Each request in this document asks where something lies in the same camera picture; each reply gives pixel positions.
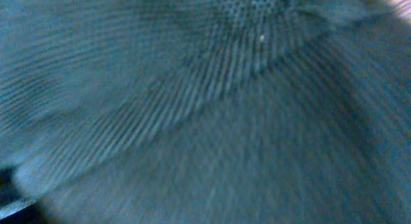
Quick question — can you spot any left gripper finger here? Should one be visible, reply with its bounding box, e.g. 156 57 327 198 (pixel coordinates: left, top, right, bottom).
0 200 35 220

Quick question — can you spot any black polo shirt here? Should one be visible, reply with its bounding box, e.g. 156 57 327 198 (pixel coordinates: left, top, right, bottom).
1 0 410 223

